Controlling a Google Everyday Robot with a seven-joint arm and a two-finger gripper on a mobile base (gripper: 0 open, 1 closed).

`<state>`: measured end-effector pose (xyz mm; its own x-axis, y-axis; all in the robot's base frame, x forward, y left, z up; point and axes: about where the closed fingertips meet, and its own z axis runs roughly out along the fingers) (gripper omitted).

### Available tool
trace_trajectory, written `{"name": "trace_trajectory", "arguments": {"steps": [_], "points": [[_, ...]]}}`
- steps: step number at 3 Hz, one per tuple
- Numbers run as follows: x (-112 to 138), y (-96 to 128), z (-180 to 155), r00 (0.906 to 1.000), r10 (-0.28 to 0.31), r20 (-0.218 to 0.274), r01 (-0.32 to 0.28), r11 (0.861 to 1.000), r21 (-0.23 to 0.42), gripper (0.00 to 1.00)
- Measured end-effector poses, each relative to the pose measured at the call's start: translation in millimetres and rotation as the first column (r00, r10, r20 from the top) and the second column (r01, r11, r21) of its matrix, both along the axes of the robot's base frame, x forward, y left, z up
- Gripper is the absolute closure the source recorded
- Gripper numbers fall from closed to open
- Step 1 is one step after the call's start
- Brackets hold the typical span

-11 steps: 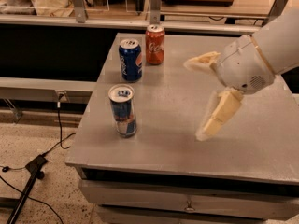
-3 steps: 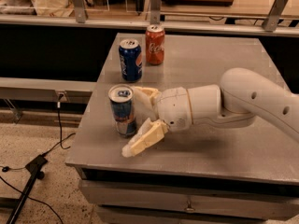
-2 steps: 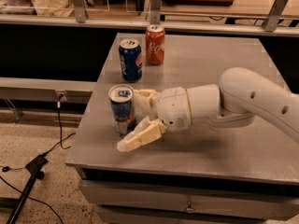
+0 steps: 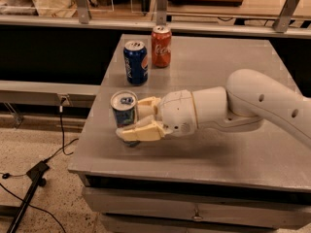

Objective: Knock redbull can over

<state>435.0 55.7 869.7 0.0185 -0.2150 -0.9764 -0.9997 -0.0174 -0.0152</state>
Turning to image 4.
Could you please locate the red coca-cola can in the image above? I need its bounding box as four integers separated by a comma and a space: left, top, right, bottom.
152, 25, 172, 68

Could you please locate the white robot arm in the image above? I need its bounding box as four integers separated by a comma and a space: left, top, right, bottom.
116, 69, 311, 147

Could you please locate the blue pepsi can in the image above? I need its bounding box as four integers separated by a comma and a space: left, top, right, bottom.
123, 40, 148, 85

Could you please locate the black stand leg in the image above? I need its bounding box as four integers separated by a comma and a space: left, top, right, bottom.
6, 161, 50, 233

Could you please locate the grey table cabinet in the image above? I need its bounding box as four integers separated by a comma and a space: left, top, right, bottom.
69, 36, 311, 233

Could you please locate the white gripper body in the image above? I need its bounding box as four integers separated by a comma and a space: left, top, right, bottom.
157, 90, 197, 137

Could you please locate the black cable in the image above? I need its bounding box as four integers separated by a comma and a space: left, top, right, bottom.
0, 104, 80, 233

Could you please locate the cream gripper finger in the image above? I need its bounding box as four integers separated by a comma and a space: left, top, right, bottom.
116, 116, 166, 142
138, 96, 161, 118

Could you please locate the metal drawer latch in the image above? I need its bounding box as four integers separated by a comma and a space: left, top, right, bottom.
191, 205, 203, 221

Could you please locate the grey metal railing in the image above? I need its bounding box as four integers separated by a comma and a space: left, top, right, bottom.
0, 0, 311, 39

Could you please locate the red bull can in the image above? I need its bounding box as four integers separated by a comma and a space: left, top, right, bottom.
110, 89, 141, 148

